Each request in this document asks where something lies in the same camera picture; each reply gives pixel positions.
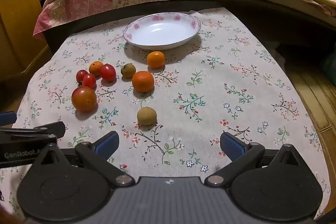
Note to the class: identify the floral tablecloth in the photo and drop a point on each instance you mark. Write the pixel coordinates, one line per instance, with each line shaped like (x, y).
(227, 81)

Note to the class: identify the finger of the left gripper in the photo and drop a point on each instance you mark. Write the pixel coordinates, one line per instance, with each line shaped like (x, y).
(8, 118)
(57, 128)

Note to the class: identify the large orange mandarin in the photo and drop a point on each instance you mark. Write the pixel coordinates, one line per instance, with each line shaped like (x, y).
(143, 82)

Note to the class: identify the tan longan fruit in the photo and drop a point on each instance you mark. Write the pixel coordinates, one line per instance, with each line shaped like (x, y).
(146, 116)

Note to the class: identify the white floral plate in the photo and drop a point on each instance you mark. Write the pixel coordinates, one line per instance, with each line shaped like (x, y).
(162, 31)

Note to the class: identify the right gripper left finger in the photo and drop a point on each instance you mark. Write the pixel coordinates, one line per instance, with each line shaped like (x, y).
(95, 157)

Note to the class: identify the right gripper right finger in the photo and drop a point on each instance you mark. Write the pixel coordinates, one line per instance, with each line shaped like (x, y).
(243, 157)

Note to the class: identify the small orange mandarin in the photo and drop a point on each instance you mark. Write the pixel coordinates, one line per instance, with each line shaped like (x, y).
(95, 67)

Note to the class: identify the wooden cabinet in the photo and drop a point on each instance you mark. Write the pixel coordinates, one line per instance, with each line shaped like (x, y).
(21, 53)

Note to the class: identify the dark bed frame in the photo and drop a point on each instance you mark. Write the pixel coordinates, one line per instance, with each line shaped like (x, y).
(305, 37)

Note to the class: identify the red cherry tomato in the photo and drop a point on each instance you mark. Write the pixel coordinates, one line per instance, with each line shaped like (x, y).
(80, 75)
(108, 73)
(89, 80)

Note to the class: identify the brown longan fruit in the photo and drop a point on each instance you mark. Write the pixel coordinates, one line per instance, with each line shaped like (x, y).
(128, 70)

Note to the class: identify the large red tomato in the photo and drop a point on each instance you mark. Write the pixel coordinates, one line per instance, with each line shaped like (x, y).
(84, 99)

